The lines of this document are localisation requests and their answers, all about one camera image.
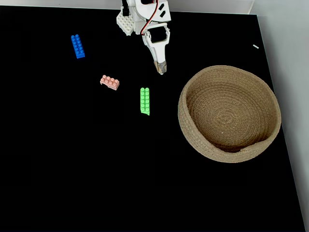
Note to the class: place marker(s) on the green lego block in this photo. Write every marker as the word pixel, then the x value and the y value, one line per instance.
pixel 144 101

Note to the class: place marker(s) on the pink lego block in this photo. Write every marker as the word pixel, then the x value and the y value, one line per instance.
pixel 109 82

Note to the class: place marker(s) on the blue lego block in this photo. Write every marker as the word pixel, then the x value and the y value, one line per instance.
pixel 77 46

